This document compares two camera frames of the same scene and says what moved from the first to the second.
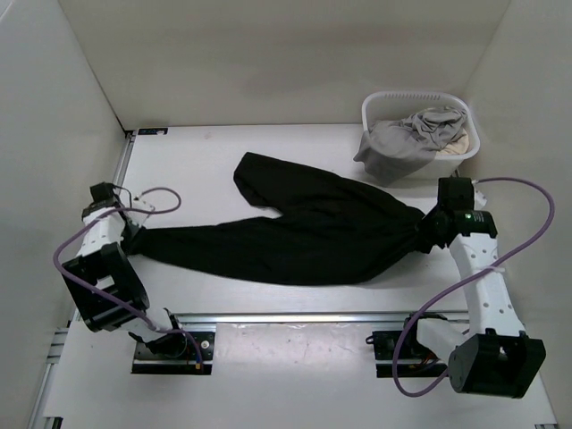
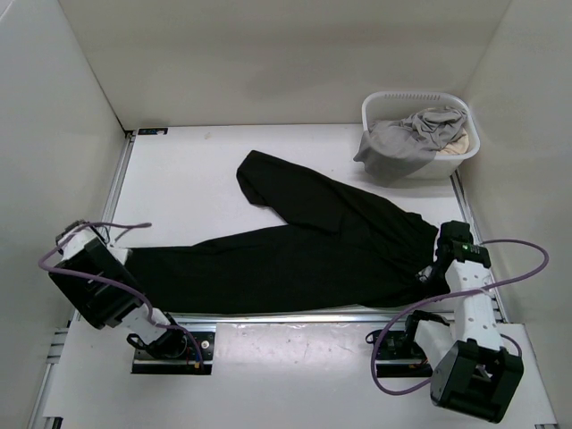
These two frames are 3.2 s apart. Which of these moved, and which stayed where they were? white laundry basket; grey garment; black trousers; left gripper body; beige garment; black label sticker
Moved: left gripper body; black trousers
Stayed: black label sticker; beige garment; grey garment; white laundry basket
